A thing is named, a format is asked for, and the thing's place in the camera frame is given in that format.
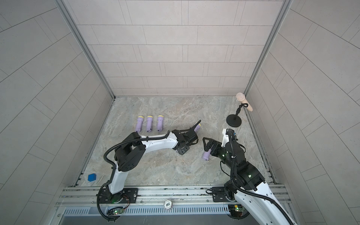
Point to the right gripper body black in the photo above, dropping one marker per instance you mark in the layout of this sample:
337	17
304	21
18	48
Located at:
221	153

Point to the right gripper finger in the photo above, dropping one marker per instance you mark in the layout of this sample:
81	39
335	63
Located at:
216	140
209	144

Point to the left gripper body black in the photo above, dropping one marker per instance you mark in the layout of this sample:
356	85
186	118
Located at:
184	149

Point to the purple flashlight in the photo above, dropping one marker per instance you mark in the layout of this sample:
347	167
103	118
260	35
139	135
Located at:
206	155
197	127
160	120
139	124
149	123

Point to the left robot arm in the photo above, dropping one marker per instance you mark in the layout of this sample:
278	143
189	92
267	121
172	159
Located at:
127	154

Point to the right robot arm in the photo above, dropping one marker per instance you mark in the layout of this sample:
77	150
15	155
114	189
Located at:
247	185

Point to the black round stand base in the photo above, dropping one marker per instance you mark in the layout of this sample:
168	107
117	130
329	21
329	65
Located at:
234	120

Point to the beige microphone on stand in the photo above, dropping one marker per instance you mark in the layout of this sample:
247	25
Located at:
241	98

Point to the right circuit board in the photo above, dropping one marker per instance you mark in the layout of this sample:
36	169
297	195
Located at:
237	211

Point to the circuit board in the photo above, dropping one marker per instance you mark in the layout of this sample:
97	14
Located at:
115	211
237	211

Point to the left circuit board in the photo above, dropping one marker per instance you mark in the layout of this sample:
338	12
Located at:
115	211

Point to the blue hexagonal piece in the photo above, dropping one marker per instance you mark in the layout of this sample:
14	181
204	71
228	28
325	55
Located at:
92	177

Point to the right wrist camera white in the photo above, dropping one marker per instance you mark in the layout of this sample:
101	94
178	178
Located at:
226	133

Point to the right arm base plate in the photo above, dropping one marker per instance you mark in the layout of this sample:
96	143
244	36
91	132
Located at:
221	194

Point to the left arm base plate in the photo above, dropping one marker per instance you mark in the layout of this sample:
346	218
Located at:
127	195

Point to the aluminium rail frame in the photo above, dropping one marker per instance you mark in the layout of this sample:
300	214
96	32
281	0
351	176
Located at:
142	195

